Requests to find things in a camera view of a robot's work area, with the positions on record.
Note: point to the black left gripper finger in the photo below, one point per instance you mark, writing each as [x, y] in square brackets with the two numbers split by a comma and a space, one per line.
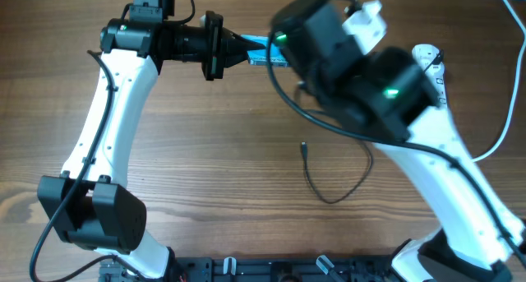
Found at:
[234, 59]
[236, 44]

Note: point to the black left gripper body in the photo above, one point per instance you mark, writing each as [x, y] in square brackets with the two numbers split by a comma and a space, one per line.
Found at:
[214, 67]

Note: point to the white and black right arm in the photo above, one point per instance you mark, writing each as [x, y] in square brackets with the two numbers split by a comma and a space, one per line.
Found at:
[388, 99]

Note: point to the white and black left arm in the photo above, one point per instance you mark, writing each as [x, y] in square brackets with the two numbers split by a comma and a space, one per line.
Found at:
[88, 203]

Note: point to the teal screen smartphone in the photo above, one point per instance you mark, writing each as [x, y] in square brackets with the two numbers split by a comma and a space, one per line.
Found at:
[258, 57]

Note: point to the white power strip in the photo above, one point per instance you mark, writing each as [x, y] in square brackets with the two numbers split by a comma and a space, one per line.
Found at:
[430, 59]

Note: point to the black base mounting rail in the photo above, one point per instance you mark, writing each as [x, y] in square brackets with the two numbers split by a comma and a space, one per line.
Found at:
[354, 269]

